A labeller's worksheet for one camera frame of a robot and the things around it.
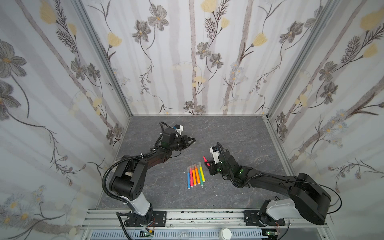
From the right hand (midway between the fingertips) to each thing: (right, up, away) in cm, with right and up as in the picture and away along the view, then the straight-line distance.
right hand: (202, 160), depth 82 cm
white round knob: (+9, -27, -20) cm, 35 cm away
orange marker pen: (-5, -10, +6) cm, 13 cm away
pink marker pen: (-6, -13, +4) cm, 15 cm away
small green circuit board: (-29, -35, -10) cm, 46 cm away
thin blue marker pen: (-8, -12, +6) cm, 16 cm away
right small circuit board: (+33, -33, -11) cm, 48 cm away
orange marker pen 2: (-3, -10, +7) cm, 12 cm away
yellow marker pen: (0, -9, +8) cm, 12 cm away
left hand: (-5, +13, +6) cm, 15 cm away
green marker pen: (-1, -11, +6) cm, 13 cm away
